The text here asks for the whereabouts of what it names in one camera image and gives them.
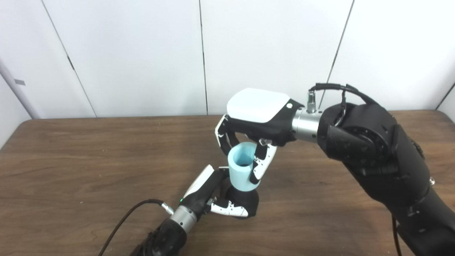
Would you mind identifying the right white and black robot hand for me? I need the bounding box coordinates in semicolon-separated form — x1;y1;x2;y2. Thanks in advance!
214;88;305;185

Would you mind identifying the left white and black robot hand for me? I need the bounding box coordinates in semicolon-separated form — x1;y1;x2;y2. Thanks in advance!
180;164;249;218

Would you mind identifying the light-blue hose piece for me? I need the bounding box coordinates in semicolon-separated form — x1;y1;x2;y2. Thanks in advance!
227;142;262;193

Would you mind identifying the black nozzle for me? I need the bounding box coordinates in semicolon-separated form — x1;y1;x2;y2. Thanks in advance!
222;184;260;219

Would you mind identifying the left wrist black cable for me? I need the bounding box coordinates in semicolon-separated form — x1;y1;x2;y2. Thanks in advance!
98;199;175;256

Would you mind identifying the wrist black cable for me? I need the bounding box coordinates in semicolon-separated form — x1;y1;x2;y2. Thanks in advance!
98;199;175;256
306;83;378;115

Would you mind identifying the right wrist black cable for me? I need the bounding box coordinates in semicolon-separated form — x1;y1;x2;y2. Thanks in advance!
306;83;378;115

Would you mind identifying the white corner post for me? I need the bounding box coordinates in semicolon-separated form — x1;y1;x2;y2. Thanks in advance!
0;59;40;119

